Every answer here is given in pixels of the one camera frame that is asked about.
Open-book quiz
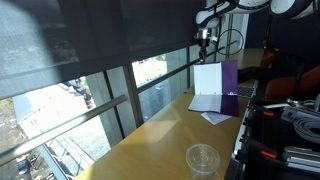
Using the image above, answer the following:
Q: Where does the clear plastic cup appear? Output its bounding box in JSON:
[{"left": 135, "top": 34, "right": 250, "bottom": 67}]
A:
[{"left": 185, "top": 143, "right": 222, "bottom": 180}]

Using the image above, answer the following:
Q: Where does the orange chair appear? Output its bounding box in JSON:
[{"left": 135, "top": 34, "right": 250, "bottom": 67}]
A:
[
  {"left": 259, "top": 50, "right": 278, "bottom": 72},
  {"left": 265, "top": 65, "right": 320, "bottom": 102}
]

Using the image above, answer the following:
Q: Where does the aluminium profile rail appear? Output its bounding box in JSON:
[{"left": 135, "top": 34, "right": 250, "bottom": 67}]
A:
[{"left": 281, "top": 145, "right": 320, "bottom": 174}]

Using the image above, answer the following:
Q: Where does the grey laptop keyboard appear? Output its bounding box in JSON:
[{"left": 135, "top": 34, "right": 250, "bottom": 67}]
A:
[{"left": 236, "top": 84, "right": 257, "bottom": 100}]

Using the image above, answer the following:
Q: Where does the dark roller blind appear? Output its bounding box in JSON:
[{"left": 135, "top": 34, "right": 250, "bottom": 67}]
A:
[{"left": 0, "top": 0, "right": 206, "bottom": 101}]

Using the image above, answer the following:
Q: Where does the red-handled black clamp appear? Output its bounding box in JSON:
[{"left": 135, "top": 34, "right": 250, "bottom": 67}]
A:
[
  {"left": 249, "top": 105, "right": 277, "bottom": 118},
  {"left": 240, "top": 135, "right": 278, "bottom": 160}
]

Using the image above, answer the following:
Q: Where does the grey cable coil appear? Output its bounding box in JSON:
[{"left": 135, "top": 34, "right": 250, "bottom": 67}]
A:
[{"left": 292, "top": 117, "right": 320, "bottom": 145}]

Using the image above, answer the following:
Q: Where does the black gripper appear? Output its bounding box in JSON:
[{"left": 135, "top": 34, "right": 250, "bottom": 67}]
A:
[{"left": 197, "top": 28, "right": 212, "bottom": 64}]

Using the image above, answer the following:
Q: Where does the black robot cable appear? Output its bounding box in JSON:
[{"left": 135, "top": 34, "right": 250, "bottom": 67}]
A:
[{"left": 213, "top": 27, "right": 245, "bottom": 57}]

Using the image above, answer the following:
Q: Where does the white paper sheet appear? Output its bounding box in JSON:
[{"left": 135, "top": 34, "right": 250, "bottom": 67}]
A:
[{"left": 200, "top": 111, "right": 234, "bottom": 126}]

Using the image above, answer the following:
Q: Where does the metal window handrail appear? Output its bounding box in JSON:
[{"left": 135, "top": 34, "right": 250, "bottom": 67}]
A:
[
  {"left": 135, "top": 40, "right": 240, "bottom": 95},
  {"left": 0, "top": 93, "right": 129, "bottom": 168}
]

